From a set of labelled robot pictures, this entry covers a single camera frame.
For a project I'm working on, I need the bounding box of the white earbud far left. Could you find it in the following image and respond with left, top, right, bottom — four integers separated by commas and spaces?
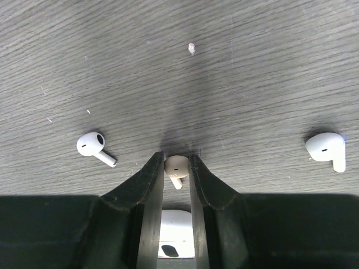
76, 132, 117, 168

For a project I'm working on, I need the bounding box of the pink earbud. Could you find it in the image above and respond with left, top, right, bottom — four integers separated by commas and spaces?
164, 155, 189, 190

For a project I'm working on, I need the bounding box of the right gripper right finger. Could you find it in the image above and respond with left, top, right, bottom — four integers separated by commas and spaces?
189, 155, 358, 268

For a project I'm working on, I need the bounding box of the white charging case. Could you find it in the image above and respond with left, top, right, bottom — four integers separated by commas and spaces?
158, 210, 195, 258

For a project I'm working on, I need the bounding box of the white earbud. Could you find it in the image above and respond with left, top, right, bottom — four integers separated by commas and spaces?
76, 132, 117, 168
305, 132, 346, 173

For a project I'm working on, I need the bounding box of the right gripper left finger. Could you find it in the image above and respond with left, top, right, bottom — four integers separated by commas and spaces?
1, 152, 164, 268

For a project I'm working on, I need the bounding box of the white earbud right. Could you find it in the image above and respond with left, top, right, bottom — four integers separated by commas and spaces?
305, 132, 346, 173

